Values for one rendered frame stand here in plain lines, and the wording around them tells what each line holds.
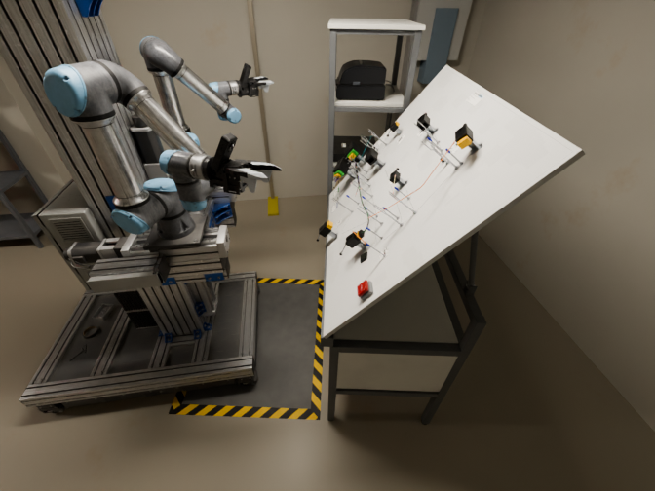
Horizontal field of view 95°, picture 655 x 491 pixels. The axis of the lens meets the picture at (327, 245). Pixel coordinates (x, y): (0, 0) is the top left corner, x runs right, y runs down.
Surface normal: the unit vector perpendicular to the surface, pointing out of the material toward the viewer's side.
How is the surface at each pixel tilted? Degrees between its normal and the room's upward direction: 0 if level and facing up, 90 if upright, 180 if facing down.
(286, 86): 90
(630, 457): 0
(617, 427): 0
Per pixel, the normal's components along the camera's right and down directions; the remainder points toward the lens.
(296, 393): 0.01, -0.77
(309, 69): 0.15, 0.63
